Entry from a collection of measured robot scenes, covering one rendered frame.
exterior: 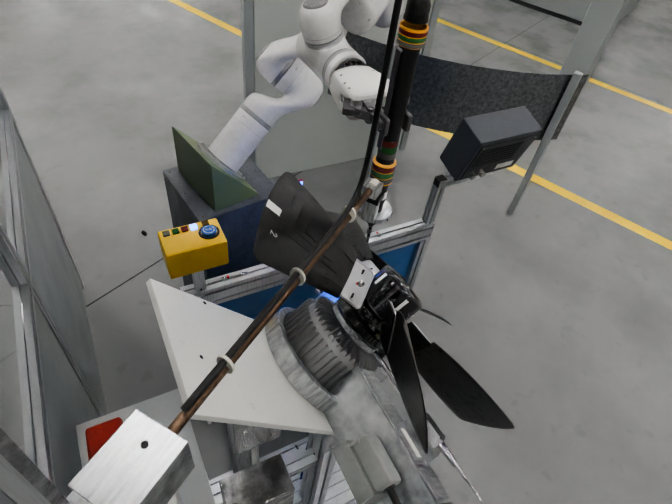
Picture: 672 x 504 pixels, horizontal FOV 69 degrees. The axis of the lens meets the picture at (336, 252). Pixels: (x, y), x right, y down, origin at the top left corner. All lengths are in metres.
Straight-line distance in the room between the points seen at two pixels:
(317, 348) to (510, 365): 1.70
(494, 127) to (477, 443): 1.35
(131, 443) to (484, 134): 1.31
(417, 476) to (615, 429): 1.81
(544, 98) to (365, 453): 2.37
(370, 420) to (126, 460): 0.54
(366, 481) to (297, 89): 1.16
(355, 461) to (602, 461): 1.75
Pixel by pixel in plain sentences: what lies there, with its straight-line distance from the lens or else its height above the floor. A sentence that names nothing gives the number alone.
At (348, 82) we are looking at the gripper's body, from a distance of 0.90.
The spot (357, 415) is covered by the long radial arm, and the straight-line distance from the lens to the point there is 1.00.
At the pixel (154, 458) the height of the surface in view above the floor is 1.50.
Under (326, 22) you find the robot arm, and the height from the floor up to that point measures 1.66.
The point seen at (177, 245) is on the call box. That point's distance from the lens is 1.32.
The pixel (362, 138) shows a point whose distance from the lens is 3.41.
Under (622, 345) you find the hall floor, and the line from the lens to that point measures 2.99.
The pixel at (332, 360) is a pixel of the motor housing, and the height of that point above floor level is 1.17.
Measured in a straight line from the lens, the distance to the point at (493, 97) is 2.84.
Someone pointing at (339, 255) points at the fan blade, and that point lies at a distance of 0.96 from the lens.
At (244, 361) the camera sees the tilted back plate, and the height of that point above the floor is 1.23.
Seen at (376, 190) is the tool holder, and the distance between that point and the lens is 0.87.
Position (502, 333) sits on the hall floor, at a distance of 2.69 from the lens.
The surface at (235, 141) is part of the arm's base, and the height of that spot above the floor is 1.10.
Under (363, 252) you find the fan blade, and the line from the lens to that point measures 1.15.
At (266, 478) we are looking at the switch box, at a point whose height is 0.84.
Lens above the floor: 2.01
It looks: 46 degrees down
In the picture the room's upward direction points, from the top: 9 degrees clockwise
